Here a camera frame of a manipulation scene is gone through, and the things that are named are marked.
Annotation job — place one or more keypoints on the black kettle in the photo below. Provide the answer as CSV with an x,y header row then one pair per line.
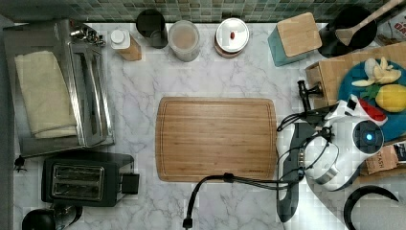
x,y
56,217

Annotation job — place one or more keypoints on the pink jar with white lid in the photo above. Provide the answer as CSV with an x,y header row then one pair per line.
x,y
231,37

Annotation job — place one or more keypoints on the yellow toy lemon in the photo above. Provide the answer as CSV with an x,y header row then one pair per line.
x,y
392,97

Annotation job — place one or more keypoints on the wooden drawer with black handle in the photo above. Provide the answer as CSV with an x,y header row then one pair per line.
x,y
314,88

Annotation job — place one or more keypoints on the wooden drawer cabinet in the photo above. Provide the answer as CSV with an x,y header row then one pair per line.
x,y
334,69

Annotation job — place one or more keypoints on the black two-slot toaster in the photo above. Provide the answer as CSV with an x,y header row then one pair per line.
x,y
88,178

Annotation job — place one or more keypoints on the dark grey cup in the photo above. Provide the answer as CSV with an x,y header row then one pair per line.
x,y
152,26

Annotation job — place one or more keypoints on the tea bag box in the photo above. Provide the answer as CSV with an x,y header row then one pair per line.
x,y
386,159

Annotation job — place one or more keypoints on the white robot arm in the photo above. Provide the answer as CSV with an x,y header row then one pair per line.
x,y
325,146

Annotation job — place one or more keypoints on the silver toaster oven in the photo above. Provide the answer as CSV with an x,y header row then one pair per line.
x,y
78,50

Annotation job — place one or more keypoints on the blue plate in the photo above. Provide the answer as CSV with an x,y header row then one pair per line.
x,y
394,127

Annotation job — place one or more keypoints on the teal canister with wooden lid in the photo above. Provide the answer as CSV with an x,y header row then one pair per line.
x,y
294,38

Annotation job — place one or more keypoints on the black utensil holder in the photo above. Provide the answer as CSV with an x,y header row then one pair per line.
x,y
348,17

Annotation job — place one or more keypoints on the white-capped spice bottle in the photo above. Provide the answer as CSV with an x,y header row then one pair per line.
x,y
125,45

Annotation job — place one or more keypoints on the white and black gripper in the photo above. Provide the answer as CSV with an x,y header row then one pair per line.
x,y
353,113

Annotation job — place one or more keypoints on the folded beige towel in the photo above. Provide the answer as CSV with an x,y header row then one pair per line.
x,y
45,94

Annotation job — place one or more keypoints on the wooden cutting board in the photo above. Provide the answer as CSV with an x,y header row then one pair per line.
x,y
197,137

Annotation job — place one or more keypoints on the toy peeled banana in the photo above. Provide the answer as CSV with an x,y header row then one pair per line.
x,y
378,72

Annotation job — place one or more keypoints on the wooden spoon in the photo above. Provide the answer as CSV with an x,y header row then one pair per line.
x,y
345,35

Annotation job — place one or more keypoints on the oatmeal box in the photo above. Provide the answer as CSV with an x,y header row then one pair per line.
x,y
392,31

